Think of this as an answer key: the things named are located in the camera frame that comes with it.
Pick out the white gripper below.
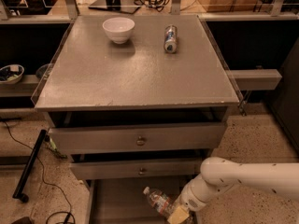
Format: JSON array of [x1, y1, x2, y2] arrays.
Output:
[[167, 175, 217, 224]]

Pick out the clear plastic water bottle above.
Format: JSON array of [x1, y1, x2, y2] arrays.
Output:
[[143, 187, 174, 218]]

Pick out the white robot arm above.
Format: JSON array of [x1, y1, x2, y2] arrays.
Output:
[[167, 157, 299, 224]]

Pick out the grey open bottom drawer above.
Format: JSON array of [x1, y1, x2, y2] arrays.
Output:
[[85, 175, 192, 224]]

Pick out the grey middle drawer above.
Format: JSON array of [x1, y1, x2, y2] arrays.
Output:
[[70, 157, 203, 180]]

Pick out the grey top drawer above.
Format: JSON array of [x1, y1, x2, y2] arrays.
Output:
[[50, 122, 226, 154]]

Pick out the grey drawer cabinet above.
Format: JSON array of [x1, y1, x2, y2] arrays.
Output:
[[31, 14, 241, 224]]

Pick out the grey side shelf right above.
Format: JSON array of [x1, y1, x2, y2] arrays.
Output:
[[227, 69, 282, 91]]

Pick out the grey side shelf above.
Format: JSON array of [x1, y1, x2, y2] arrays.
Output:
[[227, 69, 282, 91], [0, 75, 39, 97]]

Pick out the black bar on floor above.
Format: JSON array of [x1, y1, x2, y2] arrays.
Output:
[[12, 130, 47, 203]]

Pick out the blue silver soda can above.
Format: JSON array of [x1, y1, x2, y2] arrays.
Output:
[[164, 24, 178, 53]]

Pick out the white ceramic bowl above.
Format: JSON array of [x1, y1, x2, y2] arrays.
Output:
[[102, 17, 135, 44]]

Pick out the grey side shelf left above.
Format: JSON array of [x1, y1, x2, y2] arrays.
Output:
[[0, 75, 39, 97]]

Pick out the bowl with small items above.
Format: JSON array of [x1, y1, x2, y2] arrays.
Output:
[[0, 64, 24, 84]]

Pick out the black monitor stand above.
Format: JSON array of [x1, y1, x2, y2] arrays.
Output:
[[89, 0, 140, 14]]

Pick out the black floor cable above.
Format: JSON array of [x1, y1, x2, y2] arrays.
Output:
[[0, 119, 77, 224]]

